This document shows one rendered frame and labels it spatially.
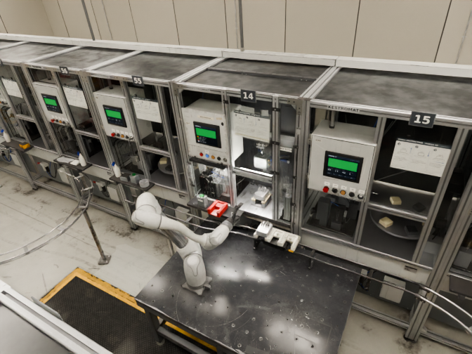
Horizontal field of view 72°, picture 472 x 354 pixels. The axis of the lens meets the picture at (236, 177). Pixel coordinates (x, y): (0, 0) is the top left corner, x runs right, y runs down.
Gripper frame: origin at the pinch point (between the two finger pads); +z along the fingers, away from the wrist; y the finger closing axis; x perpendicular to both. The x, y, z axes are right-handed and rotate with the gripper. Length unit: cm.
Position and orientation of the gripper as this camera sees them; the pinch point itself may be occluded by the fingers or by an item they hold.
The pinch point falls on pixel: (240, 208)
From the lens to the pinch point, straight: 267.9
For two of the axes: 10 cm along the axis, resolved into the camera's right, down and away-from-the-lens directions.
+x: -8.7, -2.3, 4.3
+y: -0.6, -8.3, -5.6
